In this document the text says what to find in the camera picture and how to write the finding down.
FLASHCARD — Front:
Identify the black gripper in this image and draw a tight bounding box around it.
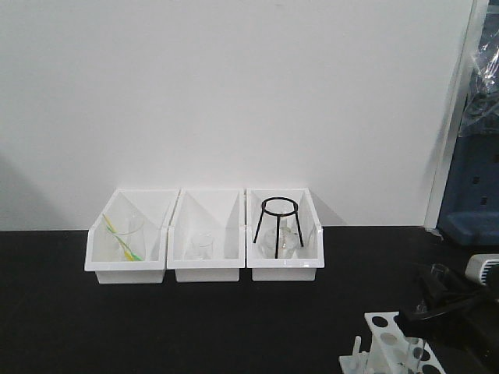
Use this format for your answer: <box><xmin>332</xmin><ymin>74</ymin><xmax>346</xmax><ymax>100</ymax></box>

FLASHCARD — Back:
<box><xmin>398</xmin><ymin>263</ymin><xmax>498</xmax><ymax>373</ymax></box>

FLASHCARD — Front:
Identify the tall glass test tube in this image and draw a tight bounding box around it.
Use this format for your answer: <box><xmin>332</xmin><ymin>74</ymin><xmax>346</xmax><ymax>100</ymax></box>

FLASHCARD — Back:
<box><xmin>416</xmin><ymin>263</ymin><xmax>450</xmax><ymax>314</ymax></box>

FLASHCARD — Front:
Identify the white test tube rack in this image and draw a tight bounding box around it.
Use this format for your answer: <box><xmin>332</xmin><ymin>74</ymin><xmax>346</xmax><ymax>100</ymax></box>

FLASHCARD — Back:
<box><xmin>338</xmin><ymin>312</ymin><xmax>444</xmax><ymax>374</ymax></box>

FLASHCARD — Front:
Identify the blue-grey pegboard drying rack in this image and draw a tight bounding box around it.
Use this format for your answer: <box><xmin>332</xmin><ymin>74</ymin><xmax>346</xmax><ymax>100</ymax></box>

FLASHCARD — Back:
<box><xmin>437</xmin><ymin>1</ymin><xmax>498</xmax><ymax>246</ymax></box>

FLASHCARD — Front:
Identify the right white plastic bin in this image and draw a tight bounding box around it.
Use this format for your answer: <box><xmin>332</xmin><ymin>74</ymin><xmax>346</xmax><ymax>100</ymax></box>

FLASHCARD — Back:
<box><xmin>246</xmin><ymin>188</ymin><xmax>324</xmax><ymax>281</ymax></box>

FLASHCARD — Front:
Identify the white plastic bin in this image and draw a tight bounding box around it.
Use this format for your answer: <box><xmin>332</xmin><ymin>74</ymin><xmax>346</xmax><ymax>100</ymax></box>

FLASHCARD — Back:
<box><xmin>246</xmin><ymin>188</ymin><xmax>324</xmax><ymax>281</ymax></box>
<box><xmin>84</xmin><ymin>189</ymin><xmax>180</xmax><ymax>284</ymax></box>
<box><xmin>166</xmin><ymin>189</ymin><xmax>246</xmax><ymax>283</ymax></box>

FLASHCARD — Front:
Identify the glass flask under tripod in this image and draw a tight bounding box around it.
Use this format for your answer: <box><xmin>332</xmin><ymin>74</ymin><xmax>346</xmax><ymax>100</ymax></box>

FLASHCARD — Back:
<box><xmin>259</xmin><ymin>213</ymin><xmax>301</xmax><ymax>259</ymax></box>

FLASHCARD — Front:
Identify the black metal tripod stand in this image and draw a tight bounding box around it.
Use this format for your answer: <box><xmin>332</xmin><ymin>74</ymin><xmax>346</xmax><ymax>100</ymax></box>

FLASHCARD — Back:
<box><xmin>253</xmin><ymin>196</ymin><xmax>304</xmax><ymax>259</ymax></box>

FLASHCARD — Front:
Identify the clear plastic bag of pegs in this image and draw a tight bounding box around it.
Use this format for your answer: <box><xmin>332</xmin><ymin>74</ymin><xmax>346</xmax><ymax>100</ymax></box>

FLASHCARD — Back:
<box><xmin>458</xmin><ymin>19</ymin><xmax>498</xmax><ymax>137</ymax></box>

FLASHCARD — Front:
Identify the middle white plastic bin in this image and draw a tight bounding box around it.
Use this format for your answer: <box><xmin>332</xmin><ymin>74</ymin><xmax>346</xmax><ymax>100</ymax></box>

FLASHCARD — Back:
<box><xmin>166</xmin><ymin>189</ymin><xmax>246</xmax><ymax>283</ymax></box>

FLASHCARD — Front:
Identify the small glass beaker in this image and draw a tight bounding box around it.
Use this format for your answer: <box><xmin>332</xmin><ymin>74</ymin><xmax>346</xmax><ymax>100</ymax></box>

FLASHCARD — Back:
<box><xmin>185</xmin><ymin>232</ymin><xmax>214</xmax><ymax>260</ymax></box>

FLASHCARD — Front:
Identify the left white plastic bin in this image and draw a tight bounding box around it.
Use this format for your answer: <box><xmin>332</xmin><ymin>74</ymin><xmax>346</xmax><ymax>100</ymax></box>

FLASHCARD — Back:
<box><xmin>84</xmin><ymin>189</ymin><xmax>180</xmax><ymax>284</ymax></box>

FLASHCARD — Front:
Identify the glass beaker in left bin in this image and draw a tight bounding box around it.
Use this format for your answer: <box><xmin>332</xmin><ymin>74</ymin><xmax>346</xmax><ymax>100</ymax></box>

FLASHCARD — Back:
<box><xmin>114</xmin><ymin>214</ymin><xmax>147</xmax><ymax>260</ymax></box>

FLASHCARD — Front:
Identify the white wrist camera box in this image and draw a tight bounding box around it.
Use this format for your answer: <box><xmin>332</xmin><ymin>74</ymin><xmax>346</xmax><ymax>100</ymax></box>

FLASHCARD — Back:
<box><xmin>465</xmin><ymin>253</ymin><xmax>498</xmax><ymax>289</ymax></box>

